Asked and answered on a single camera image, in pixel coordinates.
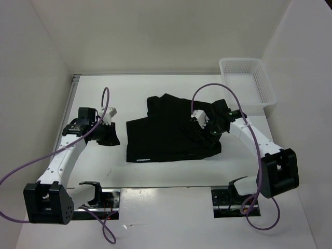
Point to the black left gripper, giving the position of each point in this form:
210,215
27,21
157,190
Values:
112,138

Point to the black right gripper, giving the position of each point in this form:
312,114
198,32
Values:
205,128

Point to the black shorts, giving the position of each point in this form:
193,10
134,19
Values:
169,134

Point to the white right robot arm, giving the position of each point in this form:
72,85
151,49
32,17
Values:
278,169

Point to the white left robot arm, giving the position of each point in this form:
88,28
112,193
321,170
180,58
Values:
48,200

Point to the white plastic basket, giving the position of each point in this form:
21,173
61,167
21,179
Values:
248,79

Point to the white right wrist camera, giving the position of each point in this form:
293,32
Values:
200,117

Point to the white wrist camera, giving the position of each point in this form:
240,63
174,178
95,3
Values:
110,113
200,117

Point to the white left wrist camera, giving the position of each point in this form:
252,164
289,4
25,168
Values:
110,113

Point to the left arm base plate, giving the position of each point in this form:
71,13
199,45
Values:
108,202

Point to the aluminium table edge rail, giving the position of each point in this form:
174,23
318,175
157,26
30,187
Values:
67,109

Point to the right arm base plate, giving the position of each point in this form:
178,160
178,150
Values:
225,204

